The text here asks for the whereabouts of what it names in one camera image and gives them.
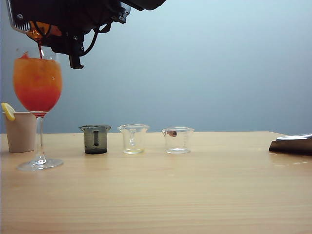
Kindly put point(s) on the beige paper cup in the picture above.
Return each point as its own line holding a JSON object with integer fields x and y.
{"x": 22, "y": 134}

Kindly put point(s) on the dark shiny foil-covered object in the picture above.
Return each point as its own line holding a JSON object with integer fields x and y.
{"x": 292, "y": 146}

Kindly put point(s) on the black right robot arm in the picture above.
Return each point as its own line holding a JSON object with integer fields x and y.
{"x": 146, "y": 3}

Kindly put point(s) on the wine glass with orange drink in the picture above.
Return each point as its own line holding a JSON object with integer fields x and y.
{"x": 36, "y": 85}

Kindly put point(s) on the yellow lemon slice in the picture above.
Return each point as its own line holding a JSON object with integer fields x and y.
{"x": 8, "y": 112}

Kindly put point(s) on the amber measuring cup with grenadine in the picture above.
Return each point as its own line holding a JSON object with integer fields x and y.
{"x": 36, "y": 31}

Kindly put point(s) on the dark grey measuring cup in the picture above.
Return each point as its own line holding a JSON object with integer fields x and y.
{"x": 103, "y": 142}

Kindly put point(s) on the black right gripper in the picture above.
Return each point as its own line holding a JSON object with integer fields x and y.
{"x": 80, "y": 14}

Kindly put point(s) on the clear measuring cup brown mark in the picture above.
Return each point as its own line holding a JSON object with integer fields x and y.
{"x": 177, "y": 150}

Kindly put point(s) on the clear measuring cup yellowish residue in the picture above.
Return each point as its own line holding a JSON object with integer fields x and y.
{"x": 126, "y": 140}

